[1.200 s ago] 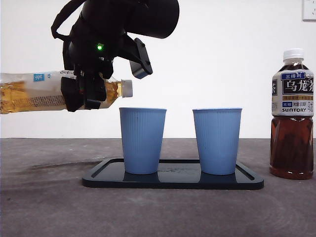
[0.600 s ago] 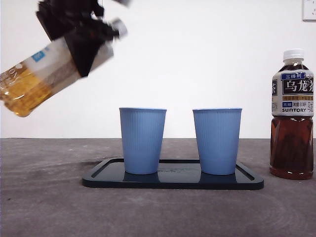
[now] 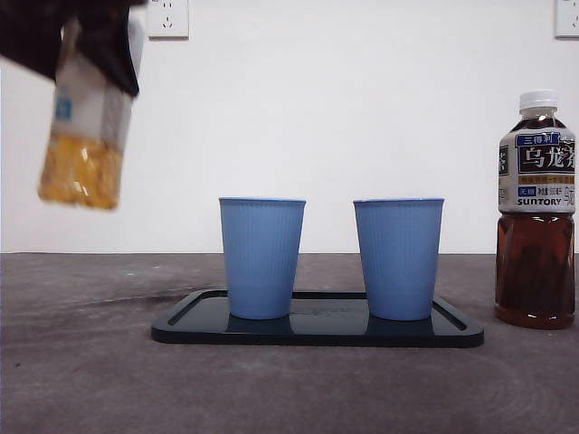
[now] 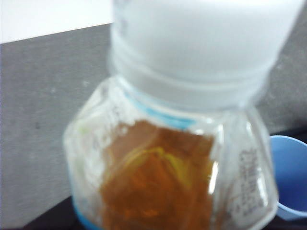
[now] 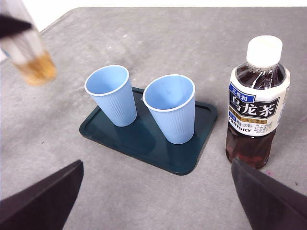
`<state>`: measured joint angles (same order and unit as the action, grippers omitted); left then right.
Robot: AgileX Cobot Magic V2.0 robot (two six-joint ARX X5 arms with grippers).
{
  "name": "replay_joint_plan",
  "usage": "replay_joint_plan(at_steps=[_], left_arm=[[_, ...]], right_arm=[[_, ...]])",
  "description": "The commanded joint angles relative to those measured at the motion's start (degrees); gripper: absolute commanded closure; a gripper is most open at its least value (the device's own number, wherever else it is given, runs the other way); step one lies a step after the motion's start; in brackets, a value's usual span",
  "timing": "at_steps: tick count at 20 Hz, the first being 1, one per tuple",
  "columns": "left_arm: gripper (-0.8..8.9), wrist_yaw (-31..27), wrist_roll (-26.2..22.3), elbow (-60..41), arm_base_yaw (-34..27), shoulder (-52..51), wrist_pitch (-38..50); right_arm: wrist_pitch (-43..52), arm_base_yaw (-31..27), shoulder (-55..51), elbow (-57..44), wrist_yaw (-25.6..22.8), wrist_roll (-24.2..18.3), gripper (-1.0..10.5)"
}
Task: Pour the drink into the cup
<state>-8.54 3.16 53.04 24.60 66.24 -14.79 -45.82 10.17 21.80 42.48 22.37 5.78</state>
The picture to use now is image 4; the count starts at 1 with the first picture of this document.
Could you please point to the blue ribbed plastic cup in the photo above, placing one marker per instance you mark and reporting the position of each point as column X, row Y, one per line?
column 292, row 179

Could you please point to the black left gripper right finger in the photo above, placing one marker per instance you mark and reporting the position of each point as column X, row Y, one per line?
column 292, row 225

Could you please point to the jasmine tea bottle white label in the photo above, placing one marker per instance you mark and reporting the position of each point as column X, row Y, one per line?
column 168, row 72

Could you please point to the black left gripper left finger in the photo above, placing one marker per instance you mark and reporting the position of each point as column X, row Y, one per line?
column 62, row 215

